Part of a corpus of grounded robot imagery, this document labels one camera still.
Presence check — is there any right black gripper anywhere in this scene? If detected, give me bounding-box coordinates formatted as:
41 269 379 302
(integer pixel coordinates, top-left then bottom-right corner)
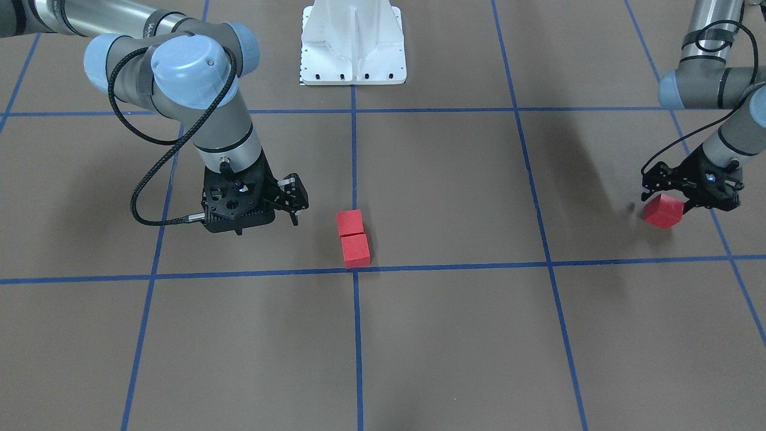
257 150 309 226

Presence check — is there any red block placed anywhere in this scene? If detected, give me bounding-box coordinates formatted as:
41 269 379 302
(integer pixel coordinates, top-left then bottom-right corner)
642 194 685 229
340 233 372 269
336 208 366 238

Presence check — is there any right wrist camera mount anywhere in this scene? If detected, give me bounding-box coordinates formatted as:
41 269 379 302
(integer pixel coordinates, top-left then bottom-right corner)
200 162 276 235

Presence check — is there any white camera stand base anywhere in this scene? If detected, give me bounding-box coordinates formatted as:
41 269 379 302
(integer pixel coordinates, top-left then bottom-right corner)
299 1 408 86

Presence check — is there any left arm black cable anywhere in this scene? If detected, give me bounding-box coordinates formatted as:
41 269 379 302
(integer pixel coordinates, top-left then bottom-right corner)
640 19 761 174

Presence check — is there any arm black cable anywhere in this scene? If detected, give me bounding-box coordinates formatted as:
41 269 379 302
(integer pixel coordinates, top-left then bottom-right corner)
640 19 761 174
107 45 240 227

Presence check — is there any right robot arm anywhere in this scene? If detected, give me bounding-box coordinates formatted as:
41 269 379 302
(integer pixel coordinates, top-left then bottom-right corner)
2 1 309 234

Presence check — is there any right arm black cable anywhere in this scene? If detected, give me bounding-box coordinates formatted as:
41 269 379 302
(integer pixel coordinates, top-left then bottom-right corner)
107 45 240 227

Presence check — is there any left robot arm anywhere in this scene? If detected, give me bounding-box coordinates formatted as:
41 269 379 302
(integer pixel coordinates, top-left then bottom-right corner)
658 1 764 212

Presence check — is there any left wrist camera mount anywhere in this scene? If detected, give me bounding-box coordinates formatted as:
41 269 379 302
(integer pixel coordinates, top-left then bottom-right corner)
640 162 715 202

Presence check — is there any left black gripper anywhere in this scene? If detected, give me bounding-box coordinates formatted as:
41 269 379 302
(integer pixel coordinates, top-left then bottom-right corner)
682 147 744 212

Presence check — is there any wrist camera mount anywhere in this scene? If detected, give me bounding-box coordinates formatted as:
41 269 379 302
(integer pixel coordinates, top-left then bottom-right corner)
200 162 276 235
640 162 715 202

